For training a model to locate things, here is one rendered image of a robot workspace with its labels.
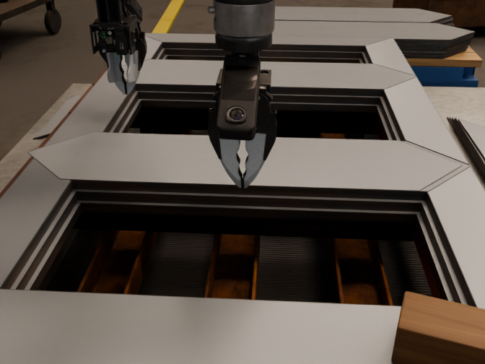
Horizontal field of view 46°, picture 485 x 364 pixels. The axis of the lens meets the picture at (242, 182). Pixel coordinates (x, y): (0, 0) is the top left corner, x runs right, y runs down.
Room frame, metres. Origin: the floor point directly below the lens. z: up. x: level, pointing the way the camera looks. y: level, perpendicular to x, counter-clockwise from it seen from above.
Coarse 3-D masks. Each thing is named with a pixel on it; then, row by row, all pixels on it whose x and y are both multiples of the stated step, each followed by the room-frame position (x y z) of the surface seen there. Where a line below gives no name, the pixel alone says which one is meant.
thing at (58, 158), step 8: (80, 136) 0.95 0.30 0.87; (88, 136) 0.95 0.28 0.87; (56, 144) 0.92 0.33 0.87; (64, 144) 0.92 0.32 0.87; (72, 144) 0.92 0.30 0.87; (80, 144) 0.92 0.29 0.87; (48, 152) 0.89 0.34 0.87; (56, 152) 0.89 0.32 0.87; (64, 152) 0.89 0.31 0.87; (72, 152) 0.89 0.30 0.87; (40, 160) 0.86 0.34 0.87; (48, 160) 0.86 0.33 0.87; (56, 160) 0.86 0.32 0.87; (64, 160) 0.86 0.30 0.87; (72, 160) 0.86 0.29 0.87; (48, 168) 0.83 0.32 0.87; (56, 168) 0.83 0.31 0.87; (64, 168) 0.83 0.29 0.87; (56, 176) 0.80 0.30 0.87
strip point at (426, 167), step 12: (408, 144) 0.92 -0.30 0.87; (408, 156) 0.87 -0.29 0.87; (420, 156) 0.87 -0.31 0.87; (432, 156) 0.87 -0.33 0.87; (420, 168) 0.83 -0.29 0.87; (432, 168) 0.83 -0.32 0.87; (444, 168) 0.83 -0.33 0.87; (456, 168) 0.83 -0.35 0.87; (420, 180) 0.79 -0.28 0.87; (432, 180) 0.79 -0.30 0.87
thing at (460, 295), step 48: (192, 48) 1.56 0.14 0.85; (288, 48) 1.55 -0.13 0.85; (336, 48) 1.54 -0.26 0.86; (144, 96) 1.23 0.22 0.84; (192, 96) 1.22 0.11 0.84; (288, 96) 1.21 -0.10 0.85; (336, 96) 1.20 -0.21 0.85; (384, 96) 1.18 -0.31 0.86; (96, 192) 0.78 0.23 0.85; (144, 192) 0.78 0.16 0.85; (192, 192) 0.78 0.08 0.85; (240, 192) 0.77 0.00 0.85; (288, 192) 0.77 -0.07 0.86; (336, 192) 0.76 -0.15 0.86; (384, 192) 0.76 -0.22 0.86; (48, 240) 0.66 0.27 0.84; (432, 240) 0.67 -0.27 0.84; (0, 288) 0.53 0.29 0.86
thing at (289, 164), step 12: (276, 144) 0.92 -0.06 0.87; (288, 144) 0.92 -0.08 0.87; (300, 144) 0.92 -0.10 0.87; (276, 156) 0.87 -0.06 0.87; (288, 156) 0.87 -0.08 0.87; (300, 156) 0.87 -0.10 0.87; (264, 168) 0.83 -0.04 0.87; (276, 168) 0.83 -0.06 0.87; (288, 168) 0.83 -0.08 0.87; (300, 168) 0.83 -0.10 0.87; (264, 180) 0.79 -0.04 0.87; (276, 180) 0.79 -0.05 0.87; (288, 180) 0.79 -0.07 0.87; (300, 180) 0.79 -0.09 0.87; (312, 180) 0.79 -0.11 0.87
